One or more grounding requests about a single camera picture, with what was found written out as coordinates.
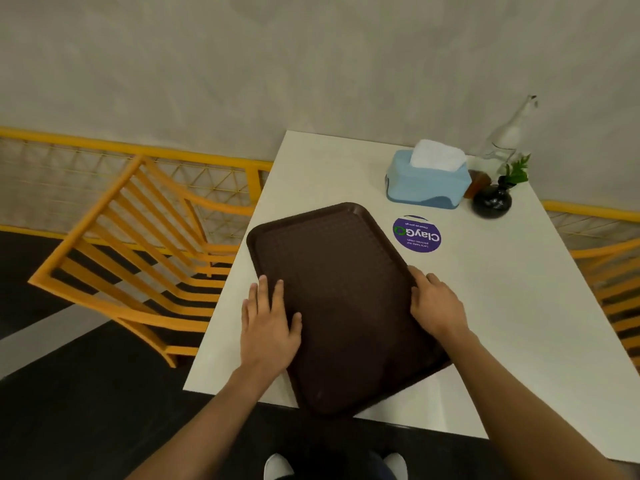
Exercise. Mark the person's left hand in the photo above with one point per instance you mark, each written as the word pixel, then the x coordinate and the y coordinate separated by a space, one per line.
pixel 267 339

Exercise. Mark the person's right hand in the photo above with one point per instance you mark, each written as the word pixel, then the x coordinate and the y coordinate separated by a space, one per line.
pixel 437 309

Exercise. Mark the person's left little finger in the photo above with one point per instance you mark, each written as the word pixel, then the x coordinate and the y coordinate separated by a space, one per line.
pixel 245 312

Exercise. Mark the person's right thumb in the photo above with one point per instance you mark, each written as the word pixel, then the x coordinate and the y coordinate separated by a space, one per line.
pixel 414 302

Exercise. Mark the person's left thumb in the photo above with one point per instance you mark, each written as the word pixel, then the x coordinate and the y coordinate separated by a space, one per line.
pixel 296 327

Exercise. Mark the person's right middle finger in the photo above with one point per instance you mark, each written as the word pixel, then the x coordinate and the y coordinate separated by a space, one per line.
pixel 435 283

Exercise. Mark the person's left middle finger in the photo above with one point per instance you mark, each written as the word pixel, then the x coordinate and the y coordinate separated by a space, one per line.
pixel 262 294

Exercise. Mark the dark brown plastic tray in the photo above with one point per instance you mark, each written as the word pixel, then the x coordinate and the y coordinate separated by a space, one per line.
pixel 345 294

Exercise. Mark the person's right forearm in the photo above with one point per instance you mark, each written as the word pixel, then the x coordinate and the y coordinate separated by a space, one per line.
pixel 520 409

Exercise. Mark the person's left forearm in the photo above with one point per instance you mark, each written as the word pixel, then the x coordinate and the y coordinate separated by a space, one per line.
pixel 210 429

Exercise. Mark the round purple sticker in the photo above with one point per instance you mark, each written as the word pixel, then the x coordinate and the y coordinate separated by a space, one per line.
pixel 417 235

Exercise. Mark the blue tissue box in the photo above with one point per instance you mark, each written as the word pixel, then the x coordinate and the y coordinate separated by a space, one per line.
pixel 425 187

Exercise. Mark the black round vase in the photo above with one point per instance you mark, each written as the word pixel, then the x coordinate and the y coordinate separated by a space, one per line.
pixel 491 202

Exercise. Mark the white tissue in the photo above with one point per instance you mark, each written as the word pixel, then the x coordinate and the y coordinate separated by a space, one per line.
pixel 437 155

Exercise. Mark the green plant sprig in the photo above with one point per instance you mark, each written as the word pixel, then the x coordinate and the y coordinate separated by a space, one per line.
pixel 516 172

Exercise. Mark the white shoe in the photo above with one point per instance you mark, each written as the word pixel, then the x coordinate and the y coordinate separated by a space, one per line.
pixel 396 467
pixel 276 468

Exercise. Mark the dark blue trousers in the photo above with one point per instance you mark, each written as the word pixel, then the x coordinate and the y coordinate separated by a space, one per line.
pixel 340 469

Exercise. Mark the yellow slatted chair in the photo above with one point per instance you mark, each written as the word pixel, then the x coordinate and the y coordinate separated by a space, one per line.
pixel 615 289
pixel 125 214

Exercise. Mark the clear glass bottle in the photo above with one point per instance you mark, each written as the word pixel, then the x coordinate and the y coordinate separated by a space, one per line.
pixel 505 139

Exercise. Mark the yellow mesh railing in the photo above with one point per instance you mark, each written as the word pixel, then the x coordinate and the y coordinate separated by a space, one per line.
pixel 100 147
pixel 595 214

